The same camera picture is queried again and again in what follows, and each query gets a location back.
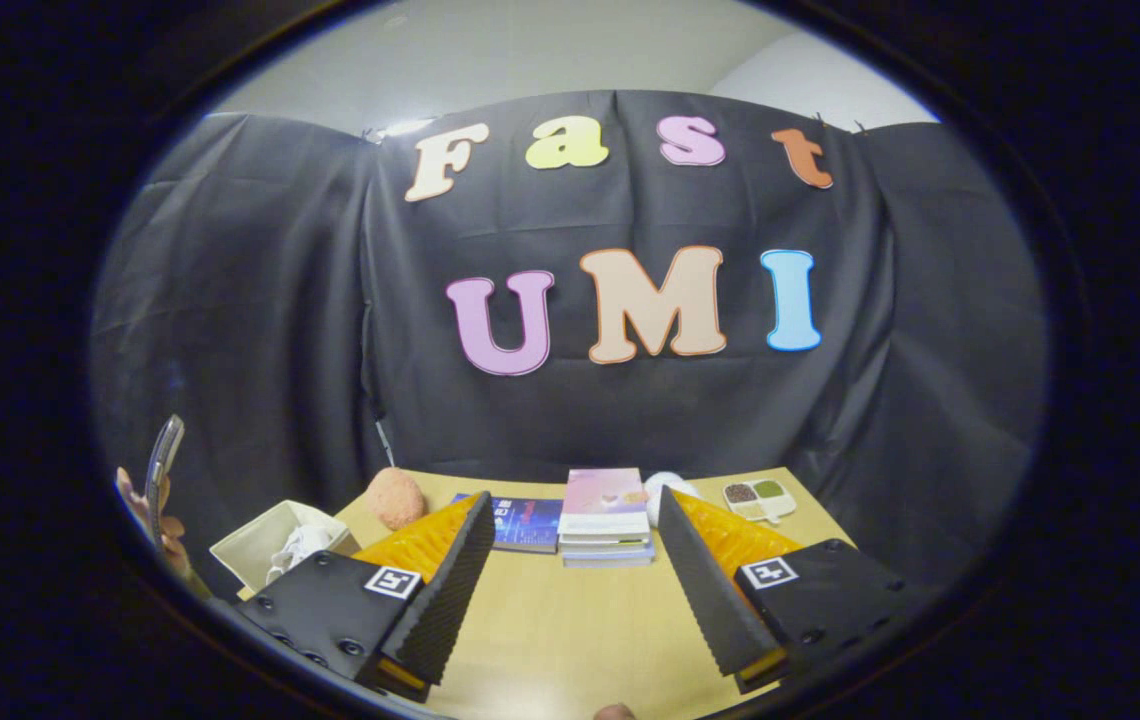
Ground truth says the beige fabric storage box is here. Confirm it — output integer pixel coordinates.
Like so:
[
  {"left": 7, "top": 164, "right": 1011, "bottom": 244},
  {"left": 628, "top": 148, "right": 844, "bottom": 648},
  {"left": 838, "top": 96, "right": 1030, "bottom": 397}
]
[{"left": 209, "top": 499, "right": 363, "bottom": 598}]

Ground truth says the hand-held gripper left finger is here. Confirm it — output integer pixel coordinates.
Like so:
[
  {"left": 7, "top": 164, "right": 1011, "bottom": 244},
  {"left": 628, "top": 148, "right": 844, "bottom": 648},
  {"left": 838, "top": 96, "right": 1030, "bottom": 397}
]
[{"left": 235, "top": 490, "right": 497, "bottom": 704}]

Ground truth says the orange fuzzy ball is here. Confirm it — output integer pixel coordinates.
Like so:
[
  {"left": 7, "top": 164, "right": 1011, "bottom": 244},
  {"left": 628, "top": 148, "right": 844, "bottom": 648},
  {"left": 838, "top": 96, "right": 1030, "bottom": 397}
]
[{"left": 366, "top": 467, "right": 427, "bottom": 531}]

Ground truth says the white plush toy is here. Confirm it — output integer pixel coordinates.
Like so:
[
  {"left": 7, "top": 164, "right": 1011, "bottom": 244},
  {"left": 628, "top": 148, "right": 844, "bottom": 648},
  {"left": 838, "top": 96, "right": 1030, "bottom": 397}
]
[{"left": 643, "top": 471, "right": 701, "bottom": 526}]

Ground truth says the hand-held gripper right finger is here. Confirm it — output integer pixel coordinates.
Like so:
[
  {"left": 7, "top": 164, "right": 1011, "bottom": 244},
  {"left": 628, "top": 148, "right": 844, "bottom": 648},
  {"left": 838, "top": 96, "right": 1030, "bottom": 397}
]
[{"left": 657, "top": 486, "right": 918, "bottom": 696}]

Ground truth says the pale blue cover book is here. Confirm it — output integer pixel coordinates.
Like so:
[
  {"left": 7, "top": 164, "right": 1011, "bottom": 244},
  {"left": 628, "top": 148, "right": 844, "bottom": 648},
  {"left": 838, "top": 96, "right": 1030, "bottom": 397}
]
[{"left": 562, "top": 545, "right": 657, "bottom": 569}]

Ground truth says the white divided grain tray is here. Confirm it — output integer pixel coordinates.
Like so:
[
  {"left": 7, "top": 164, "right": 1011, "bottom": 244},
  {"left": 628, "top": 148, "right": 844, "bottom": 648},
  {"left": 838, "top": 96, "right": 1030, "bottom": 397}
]
[{"left": 722, "top": 479, "right": 797, "bottom": 523}]

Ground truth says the white cover book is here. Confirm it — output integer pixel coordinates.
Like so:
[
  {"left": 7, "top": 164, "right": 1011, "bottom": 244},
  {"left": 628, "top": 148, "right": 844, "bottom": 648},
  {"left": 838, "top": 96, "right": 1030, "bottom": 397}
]
[{"left": 560, "top": 533, "right": 653, "bottom": 551}]

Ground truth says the pink cover book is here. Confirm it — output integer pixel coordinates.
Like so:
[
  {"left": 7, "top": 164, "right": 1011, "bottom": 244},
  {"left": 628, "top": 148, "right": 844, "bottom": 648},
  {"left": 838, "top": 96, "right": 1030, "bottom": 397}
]
[{"left": 558, "top": 468, "right": 651, "bottom": 538}]

